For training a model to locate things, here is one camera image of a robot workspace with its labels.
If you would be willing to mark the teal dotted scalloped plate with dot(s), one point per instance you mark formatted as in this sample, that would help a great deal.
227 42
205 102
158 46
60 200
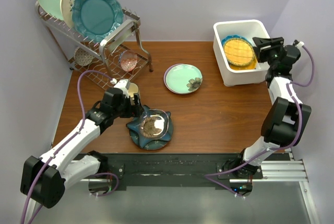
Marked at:
230 37

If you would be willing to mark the teal scalloped large plate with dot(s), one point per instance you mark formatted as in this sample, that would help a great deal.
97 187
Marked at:
96 19

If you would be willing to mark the lavender round plate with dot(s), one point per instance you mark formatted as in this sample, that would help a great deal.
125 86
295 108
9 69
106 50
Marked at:
165 74

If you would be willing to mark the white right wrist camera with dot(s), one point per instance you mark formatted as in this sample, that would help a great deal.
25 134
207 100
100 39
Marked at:
298 44

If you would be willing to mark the dark blue square plate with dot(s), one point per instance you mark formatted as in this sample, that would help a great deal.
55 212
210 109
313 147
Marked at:
134 127

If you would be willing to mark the white plastic bin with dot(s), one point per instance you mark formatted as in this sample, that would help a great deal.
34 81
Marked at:
246 29

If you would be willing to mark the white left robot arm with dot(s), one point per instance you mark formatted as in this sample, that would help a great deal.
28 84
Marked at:
45 179

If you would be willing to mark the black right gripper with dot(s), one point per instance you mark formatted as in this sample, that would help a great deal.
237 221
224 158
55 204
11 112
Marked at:
275 44

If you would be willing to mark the metal dish rack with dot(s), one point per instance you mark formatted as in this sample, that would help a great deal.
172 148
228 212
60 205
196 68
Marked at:
105 54

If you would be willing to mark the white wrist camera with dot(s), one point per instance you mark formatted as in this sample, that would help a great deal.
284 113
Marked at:
122 84
298 44

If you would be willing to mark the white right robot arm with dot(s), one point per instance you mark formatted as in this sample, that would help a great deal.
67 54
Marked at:
286 120

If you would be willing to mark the red patterned small bowl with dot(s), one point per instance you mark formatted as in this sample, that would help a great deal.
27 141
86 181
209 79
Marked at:
128 60

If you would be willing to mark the mint floral plate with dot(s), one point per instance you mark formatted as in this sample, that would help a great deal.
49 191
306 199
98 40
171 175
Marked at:
184 79

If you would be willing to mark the yellow woven pattern plate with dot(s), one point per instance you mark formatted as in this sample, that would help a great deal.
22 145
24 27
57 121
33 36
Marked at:
238 52

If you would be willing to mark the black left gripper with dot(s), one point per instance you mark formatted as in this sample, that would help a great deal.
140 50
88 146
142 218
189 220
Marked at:
135 110

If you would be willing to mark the orange dotted scalloped plate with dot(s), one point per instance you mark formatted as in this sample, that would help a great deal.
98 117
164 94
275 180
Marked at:
251 66

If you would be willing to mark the clear glass textured dish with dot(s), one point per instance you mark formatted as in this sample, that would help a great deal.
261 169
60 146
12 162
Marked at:
154 123

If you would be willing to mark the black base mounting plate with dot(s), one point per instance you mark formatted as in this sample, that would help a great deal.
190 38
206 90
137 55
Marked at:
174 170

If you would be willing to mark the white patterned small bowl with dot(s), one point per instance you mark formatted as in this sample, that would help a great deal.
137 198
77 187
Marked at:
82 57

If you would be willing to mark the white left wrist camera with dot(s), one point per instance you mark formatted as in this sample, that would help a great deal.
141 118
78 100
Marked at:
122 84

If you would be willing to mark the cream mug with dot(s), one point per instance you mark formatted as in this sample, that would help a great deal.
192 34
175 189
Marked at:
133 89

